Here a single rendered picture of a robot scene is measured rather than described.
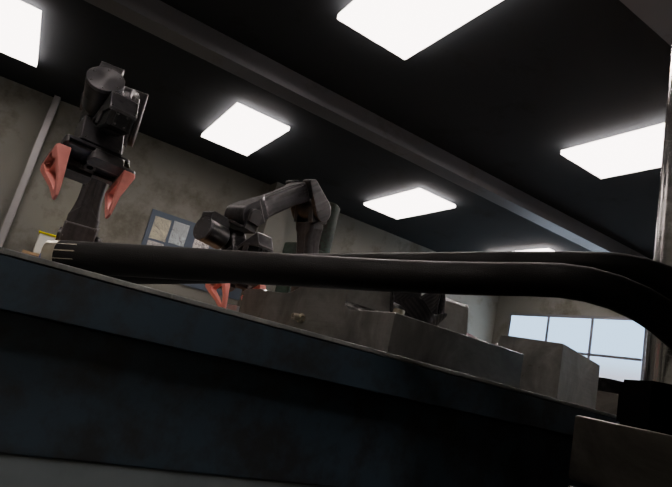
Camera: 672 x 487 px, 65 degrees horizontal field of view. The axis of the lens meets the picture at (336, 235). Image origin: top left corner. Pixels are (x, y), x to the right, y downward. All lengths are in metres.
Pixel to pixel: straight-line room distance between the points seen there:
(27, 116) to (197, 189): 2.14
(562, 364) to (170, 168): 6.71
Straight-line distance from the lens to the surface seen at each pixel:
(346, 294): 0.79
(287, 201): 1.36
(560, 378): 1.06
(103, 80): 0.93
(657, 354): 0.61
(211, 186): 7.53
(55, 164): 0.88
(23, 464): 0.44
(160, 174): 7.38
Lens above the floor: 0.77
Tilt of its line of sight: 14 degrees up
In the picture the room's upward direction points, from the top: 13 degrees clockwise
